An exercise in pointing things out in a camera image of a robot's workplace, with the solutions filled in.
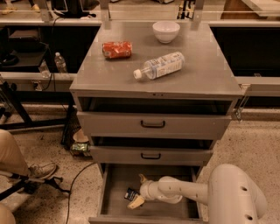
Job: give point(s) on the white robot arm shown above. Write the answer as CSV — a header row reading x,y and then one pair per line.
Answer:
x,y
230,194

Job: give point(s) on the bottom grey open drawer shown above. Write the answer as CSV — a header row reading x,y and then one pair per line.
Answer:
x,y
118,178

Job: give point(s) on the dark blue rxbar wrapper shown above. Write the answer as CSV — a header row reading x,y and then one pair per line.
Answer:
x,y
130,194

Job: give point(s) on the grey sneaker shoe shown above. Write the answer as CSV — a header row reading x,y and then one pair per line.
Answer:
x,y
42,171

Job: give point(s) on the black top drawer handle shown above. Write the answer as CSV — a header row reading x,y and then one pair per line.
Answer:
x,y
152,125

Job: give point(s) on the black tripod stand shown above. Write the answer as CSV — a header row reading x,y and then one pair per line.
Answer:
x,y
25,182

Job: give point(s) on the person's tan trouser leg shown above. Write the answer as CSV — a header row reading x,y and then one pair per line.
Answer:
x,y
11,160

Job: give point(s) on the black middle drawer handle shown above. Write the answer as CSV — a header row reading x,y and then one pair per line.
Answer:
x,y
151,156

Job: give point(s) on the black drawer handle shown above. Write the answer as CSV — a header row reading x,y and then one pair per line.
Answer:
x,y
151,156
152,125

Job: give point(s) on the middle grey drawer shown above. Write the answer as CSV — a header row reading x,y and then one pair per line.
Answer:
x,y
151,151

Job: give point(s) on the white ceramic bowl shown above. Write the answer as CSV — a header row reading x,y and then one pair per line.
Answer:
x,y
165,31

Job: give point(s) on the green snack bag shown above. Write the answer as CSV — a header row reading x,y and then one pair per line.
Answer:
x,y
80,149

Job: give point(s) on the grey metal drawer cabinet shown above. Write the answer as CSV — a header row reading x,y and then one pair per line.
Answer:
x,y
204,76

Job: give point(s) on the small upright water bottle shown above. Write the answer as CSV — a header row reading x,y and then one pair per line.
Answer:
x,y
60,63

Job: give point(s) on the top grey drawer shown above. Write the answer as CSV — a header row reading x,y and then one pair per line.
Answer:
x,y
155,118

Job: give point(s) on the black equipment on shelf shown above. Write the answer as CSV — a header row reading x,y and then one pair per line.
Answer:
x,y
26,41

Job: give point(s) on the clear plastic water bottle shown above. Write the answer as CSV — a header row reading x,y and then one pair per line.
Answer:
x,y
156,68

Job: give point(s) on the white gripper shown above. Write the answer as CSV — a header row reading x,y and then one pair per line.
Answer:
x,y
146,189

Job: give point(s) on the orange soda can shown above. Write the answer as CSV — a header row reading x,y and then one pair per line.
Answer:
x,y
117,50

